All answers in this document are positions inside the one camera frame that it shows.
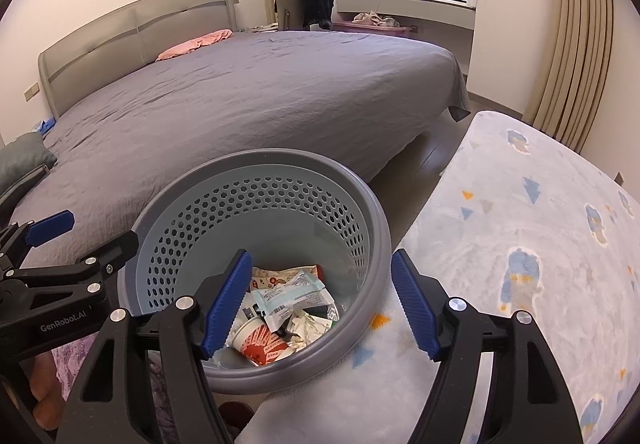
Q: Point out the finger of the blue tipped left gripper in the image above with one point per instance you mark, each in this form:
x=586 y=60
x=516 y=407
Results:
x=45 y=226

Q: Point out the right gripper blue black right finger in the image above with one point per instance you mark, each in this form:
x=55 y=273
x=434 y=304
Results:
x=528 y=399

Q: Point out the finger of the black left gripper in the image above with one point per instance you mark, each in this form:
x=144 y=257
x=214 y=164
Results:
x=88 y=274

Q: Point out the right gripper blue black left finger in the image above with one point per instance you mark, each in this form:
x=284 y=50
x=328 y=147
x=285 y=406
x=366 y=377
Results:
x=112 y=401

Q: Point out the red patterned snack wrapper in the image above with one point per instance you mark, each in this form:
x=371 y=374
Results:
x=267 y=279

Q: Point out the red white paper cup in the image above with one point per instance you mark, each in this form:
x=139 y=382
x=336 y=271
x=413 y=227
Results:
x=258 y=344

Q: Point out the light blue wipes packet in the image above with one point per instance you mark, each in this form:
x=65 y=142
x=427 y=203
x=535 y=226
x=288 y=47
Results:
x=277 y=304

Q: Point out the white paper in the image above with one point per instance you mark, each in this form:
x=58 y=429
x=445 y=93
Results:
x=303 y=329

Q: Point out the grey perforated trash basket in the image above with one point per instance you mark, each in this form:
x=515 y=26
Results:
x=285 y=208

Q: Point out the left hand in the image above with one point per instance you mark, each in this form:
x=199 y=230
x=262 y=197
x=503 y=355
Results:
x=47 y=390

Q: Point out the grey pillow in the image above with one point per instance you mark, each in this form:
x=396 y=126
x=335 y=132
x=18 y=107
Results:
x=19 y=157

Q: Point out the light blue patterned blanket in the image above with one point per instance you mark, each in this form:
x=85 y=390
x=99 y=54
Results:
x=517 y=221

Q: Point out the grey bed headboard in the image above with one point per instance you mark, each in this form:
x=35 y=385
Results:
x=121 y=42

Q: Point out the pink cloth on bed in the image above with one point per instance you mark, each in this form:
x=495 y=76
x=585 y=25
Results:
x=194 y=44

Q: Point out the grey bed sheet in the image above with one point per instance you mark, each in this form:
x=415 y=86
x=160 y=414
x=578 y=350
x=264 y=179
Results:
x=358 y=99

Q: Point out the chair with black garment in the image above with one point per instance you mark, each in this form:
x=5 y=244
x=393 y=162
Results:
x=304 y=14

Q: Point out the pink storage box with clothes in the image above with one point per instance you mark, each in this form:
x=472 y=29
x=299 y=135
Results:
x=372 y=23

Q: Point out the beige right curtain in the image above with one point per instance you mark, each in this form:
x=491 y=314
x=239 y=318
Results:
x=573 y=70

